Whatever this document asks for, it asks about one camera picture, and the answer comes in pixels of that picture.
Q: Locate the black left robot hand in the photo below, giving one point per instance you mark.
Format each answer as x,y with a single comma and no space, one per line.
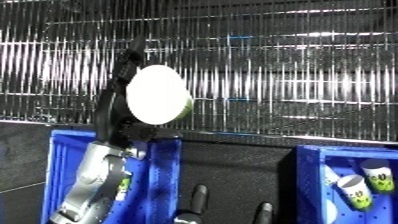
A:
109,116

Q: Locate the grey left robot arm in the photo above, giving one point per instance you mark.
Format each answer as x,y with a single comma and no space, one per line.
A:
95,186

